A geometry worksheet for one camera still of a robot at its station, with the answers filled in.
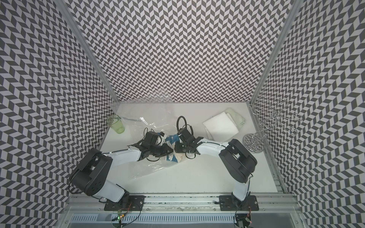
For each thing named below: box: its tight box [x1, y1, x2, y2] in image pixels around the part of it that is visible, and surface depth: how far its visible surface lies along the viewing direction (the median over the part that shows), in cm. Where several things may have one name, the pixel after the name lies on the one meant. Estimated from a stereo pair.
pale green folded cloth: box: [224, 107, 246, 129], surface depth 106 cm
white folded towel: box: [202, 111, 240, 143], surface depth 101 cm
